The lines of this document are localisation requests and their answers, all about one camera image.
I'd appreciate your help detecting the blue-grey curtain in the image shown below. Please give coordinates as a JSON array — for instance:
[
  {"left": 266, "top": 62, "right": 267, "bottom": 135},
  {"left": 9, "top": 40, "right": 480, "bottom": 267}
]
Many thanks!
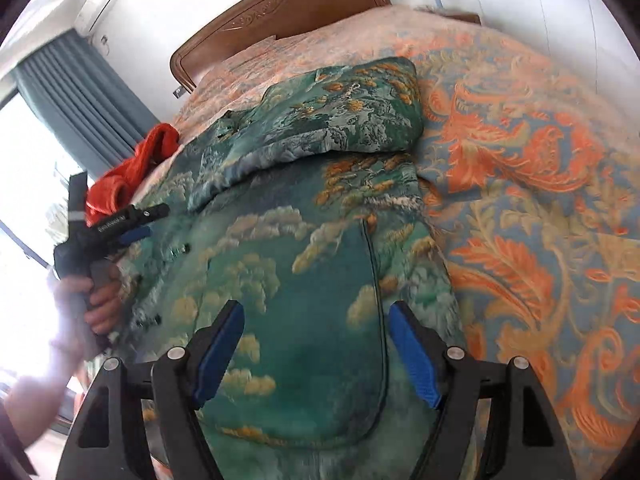
[{"left": 12, "top": 29, "right": 158, "bottom": 179}]

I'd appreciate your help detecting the brown wooden headboard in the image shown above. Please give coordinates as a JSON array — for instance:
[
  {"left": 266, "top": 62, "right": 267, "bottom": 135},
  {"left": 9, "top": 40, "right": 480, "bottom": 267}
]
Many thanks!
[{"left": 169, "top": 0, "right": 390, "bottom": 92}]

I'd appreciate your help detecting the green patterned silk garment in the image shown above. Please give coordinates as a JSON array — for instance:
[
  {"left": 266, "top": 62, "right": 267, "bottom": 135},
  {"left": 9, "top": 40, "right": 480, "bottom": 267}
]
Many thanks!
[{"left": 113, "top": 58, "right": 462, "bottom": 479}]

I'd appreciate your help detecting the orange fleece garment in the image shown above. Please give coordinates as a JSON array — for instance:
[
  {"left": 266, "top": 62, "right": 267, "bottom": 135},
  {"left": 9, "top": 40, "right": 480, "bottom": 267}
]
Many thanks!
[{"left": 86, "top": 124, "right": 180, "bottom": 226}]

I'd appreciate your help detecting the left forearm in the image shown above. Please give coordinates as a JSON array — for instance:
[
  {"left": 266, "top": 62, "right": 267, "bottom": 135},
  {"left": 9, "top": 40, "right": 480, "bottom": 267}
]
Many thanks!
[{"left": 1, "top": 342, "right": 82, "bottom": 448}]

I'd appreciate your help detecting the wooden nightstand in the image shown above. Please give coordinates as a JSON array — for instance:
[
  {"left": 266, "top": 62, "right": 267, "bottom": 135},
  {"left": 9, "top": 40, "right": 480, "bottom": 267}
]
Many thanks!
[{"left": 439, "top": 9, "right": 482, "bottom": 25}]

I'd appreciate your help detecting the white wardrobe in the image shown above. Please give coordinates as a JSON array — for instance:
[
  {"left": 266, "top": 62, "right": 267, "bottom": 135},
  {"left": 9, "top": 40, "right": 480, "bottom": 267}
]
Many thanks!
[{"left": 478, "top": 0, "right": 639, "bottom": 125}]

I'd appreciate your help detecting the orange floral bed quilt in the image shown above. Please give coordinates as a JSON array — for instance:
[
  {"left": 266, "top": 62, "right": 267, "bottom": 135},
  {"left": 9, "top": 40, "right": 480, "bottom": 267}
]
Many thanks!
[{"left": 127, "top": 6, "right": 640, "bottom": 480}]

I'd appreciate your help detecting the person's left hand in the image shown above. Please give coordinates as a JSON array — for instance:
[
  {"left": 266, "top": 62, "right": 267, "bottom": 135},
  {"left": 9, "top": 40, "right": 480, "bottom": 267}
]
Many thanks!
[{"left": 50, "top": 260, "right": 122, "bottom": 361}]

